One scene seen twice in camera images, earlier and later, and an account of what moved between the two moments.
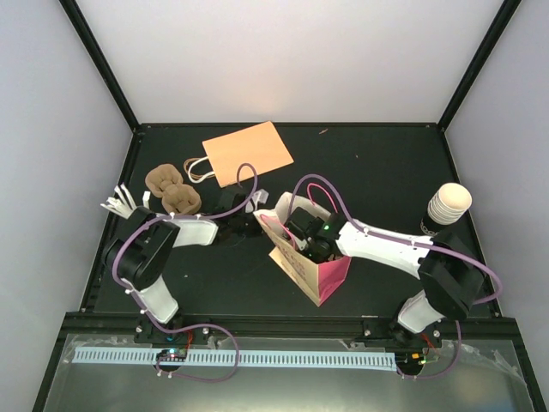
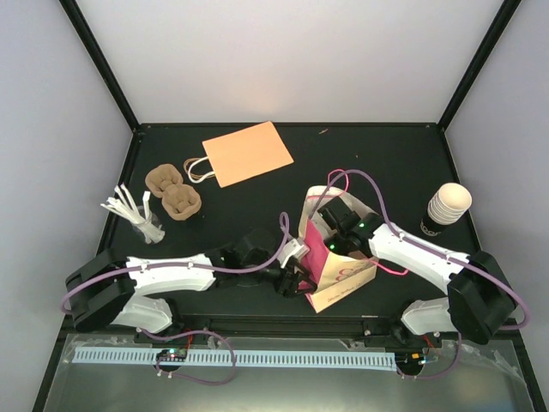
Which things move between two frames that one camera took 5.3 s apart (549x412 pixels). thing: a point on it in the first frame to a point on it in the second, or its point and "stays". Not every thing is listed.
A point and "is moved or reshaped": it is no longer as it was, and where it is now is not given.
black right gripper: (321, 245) to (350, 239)
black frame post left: (92, 45) stays
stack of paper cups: (446, 207) stays
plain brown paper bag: (259, 145) stays
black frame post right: (507, 14) stays
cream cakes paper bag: (322, 280) is moved or reshaped
